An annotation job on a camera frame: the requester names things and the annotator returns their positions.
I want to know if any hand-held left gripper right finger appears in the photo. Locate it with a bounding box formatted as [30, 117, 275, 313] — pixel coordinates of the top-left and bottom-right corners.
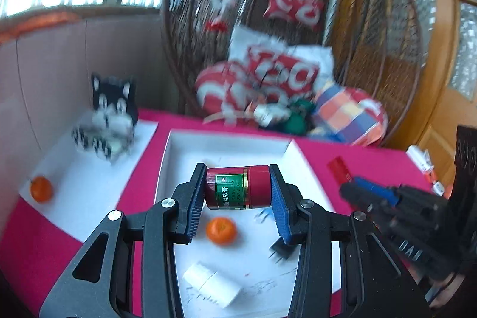
[268, 164, 433, 318]

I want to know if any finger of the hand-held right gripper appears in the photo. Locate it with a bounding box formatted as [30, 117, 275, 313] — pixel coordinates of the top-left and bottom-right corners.
[339, 184, 393, 219]
[352, 176, 402, 206]

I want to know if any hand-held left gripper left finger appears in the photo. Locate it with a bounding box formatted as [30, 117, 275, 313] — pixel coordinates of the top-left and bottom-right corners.
[39, 163, 207, 318]

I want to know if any red can with green label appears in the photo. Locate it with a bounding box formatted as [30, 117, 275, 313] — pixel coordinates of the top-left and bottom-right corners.
[204, 165, 272, 210]

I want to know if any tangerine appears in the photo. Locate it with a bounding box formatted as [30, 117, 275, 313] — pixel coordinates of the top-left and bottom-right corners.
[206, 217, 237, 246]
[30, 176, 53, 202]

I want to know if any white shallow tray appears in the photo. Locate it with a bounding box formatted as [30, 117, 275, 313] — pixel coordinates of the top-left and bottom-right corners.
[154, 129, 341, 318]

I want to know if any red flat packet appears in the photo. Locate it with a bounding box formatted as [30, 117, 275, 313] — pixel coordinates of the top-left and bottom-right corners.
[327, 156, 353, 182]

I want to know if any small black clip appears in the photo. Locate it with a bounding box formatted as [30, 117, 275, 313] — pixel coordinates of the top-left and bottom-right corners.
[269, 238, 301, 261]

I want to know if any small white orange box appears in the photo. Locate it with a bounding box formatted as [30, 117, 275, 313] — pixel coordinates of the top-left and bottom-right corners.
[428, 173, 446, 196]
[406, 145, 435, 173]

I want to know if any plaid cushion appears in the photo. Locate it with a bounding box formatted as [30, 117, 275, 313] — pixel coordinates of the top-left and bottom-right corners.
[311, 85, 388, 146]

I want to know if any white plastic bottle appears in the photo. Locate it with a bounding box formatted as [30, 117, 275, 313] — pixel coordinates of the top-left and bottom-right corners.
[182, 261, 243, 308]

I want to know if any green plush toy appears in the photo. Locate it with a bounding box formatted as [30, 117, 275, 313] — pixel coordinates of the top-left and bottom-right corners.
[285, 100, 312, 134]

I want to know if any white paper sheet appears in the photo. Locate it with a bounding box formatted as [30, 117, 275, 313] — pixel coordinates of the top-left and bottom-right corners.
[17, 117, 159, 242]

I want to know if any round red white cushion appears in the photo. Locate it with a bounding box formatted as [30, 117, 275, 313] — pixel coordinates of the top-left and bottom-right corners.
[195, 61, 261, 121]

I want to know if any black white block cat toy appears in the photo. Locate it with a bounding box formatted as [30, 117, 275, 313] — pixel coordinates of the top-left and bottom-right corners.
[71, 72, 139, 164]

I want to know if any white cushion with red print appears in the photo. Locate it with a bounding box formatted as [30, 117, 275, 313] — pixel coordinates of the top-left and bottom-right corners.
[228, 25, 334, 99]

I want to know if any wooden door with glass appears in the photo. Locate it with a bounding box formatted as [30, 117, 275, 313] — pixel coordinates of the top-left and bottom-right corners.
[343, 0, 477, 173]

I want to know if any small red bow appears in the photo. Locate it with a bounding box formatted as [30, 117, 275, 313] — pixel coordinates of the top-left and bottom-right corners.
[204, 19, 229, 32]

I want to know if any brown wicker hanging chair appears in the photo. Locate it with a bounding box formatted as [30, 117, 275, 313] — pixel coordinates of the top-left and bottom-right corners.
[160, 0, 459, 155]

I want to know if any small red white pillow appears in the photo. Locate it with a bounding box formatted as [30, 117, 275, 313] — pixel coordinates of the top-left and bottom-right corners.
[265, 0, 324, 30]

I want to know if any cardboard panel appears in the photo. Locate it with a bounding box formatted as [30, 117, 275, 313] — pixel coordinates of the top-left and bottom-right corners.
[0, 16, 187, 229]

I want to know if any orange cloth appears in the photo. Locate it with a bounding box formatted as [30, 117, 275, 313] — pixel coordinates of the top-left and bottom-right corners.
[0, 10, 80, 43]

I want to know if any white plug with cable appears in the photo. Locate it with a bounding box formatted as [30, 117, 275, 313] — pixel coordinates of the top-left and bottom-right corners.
[203, 105, 291, 128]

